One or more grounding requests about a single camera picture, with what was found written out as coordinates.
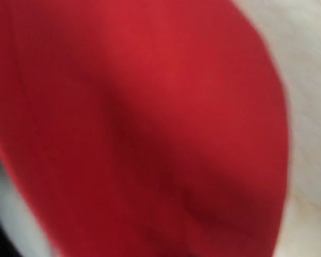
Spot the red backpack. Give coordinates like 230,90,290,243
0,1,288,256

